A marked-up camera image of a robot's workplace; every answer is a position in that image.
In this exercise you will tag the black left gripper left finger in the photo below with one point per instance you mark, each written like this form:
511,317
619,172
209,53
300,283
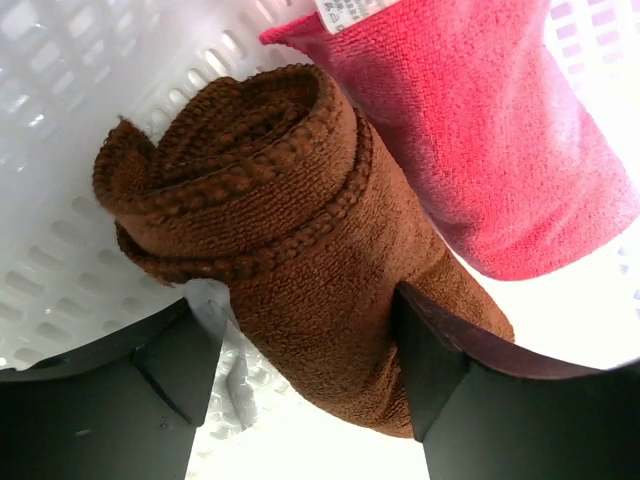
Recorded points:
125,406

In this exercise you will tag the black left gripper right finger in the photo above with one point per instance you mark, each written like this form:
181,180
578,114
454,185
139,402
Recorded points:
485,408

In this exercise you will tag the brown microfibre towel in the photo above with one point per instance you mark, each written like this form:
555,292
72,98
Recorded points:
279,188

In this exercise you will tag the pink microfibre towel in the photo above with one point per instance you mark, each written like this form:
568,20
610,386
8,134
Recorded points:
510,167

